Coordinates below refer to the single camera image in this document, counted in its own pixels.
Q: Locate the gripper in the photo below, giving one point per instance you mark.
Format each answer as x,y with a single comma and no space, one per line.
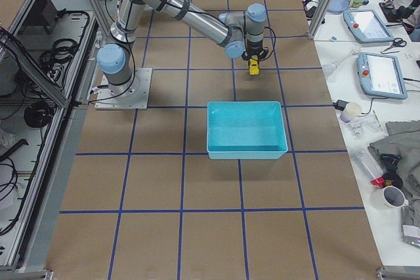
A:
253,53

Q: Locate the yellow toy beetle car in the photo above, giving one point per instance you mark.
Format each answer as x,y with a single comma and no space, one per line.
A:
253,66

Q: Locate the turquoise plastic bin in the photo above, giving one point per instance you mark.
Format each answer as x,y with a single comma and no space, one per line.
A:
245,130

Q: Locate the light blue plate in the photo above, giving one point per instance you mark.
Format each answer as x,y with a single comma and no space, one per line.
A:
338,6

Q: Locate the upper teach pendant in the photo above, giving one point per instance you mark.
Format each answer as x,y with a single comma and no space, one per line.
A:
366,26

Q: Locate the teach pendant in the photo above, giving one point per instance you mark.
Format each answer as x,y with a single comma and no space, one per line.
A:
366,26
381,76

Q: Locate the white paper cup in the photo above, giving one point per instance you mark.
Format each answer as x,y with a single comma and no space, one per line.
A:
350,111

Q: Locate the lower teach pendant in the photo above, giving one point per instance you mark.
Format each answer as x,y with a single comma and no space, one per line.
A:
381,76

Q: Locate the black scissors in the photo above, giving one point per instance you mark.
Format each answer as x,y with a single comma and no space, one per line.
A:
397,42

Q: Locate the grey cloth pile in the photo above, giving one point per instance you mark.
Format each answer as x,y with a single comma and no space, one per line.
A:
402,140

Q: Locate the white mug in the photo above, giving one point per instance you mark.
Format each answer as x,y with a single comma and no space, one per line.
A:
388,198

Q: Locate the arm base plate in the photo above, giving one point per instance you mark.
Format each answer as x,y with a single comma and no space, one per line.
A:
132,95

